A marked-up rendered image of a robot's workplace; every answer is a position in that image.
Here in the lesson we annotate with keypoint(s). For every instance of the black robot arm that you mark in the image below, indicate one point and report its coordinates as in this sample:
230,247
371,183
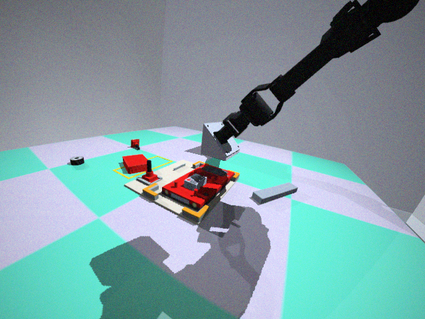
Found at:
349,31

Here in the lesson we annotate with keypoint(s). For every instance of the black toy tyre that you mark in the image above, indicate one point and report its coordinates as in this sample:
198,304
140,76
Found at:
77,160

